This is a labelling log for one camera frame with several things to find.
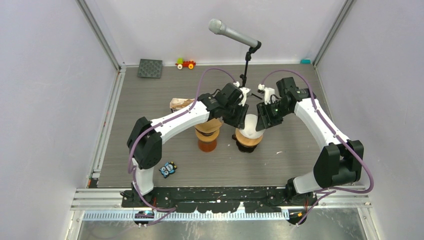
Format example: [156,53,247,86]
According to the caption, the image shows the grey microphone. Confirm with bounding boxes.
[208,19,262,49]

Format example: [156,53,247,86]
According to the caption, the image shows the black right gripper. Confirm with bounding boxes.
[255,100,291,132]

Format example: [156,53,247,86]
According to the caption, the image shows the brown paper coffee filter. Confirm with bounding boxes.
[194,118,223,134]

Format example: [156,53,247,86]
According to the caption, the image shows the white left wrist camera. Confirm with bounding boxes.
[233,81,252,106]

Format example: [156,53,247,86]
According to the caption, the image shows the orange glass carafe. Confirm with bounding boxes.
[197,139,217,153]

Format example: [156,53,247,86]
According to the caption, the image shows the wooden ring collar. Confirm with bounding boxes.
[234,128,263,148]

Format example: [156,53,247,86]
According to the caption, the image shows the brown plastic dripper with handle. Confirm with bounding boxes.
[232,134,259,153]

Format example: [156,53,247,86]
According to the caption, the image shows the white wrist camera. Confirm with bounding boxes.
[257,84,275,105]
[233,81,252,106]

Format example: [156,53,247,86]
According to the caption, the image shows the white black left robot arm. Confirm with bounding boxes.
[126,83,251,207]

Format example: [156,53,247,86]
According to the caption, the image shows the black microphone tripod stand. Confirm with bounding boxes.
[239,42,261,87]

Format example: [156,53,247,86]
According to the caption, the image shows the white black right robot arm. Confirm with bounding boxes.
[256,77,364,205]

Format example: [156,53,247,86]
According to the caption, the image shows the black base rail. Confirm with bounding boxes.
[120,186,317,214]

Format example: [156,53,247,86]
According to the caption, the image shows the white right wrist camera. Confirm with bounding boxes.
[257,84,275,105]

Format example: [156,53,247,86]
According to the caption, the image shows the teal block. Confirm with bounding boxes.
[300,59,312,65]

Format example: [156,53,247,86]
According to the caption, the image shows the blue owl sticker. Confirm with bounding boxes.
[159,161,177,179]

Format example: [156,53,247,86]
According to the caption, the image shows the orange coffee filter box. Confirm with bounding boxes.
[169,98,195,113]

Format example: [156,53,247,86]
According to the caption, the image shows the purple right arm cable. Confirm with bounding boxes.
[260,69,375,226]

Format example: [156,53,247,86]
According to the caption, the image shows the white paper coffee filter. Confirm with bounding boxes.
[239,114,265,139]

